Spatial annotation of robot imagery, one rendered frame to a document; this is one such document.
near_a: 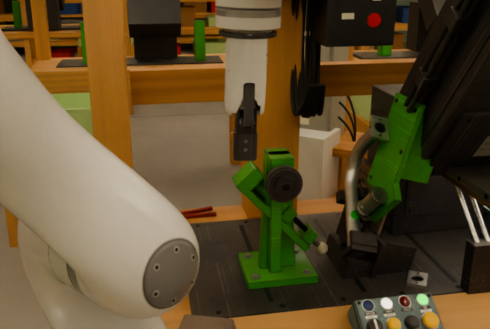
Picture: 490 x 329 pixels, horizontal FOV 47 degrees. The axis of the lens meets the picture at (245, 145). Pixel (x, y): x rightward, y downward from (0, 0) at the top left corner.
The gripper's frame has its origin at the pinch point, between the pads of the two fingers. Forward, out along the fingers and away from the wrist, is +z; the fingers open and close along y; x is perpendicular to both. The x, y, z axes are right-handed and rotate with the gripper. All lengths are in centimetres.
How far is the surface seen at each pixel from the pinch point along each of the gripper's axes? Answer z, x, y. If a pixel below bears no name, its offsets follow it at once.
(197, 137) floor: 136, -12, -431
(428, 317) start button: 35, 34, -10
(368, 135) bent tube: 12, 30, -42
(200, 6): 61, -13, -976
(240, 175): 17.6, 1.7, -33.5
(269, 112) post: 13, 11, -66
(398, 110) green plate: 5, 35, -39
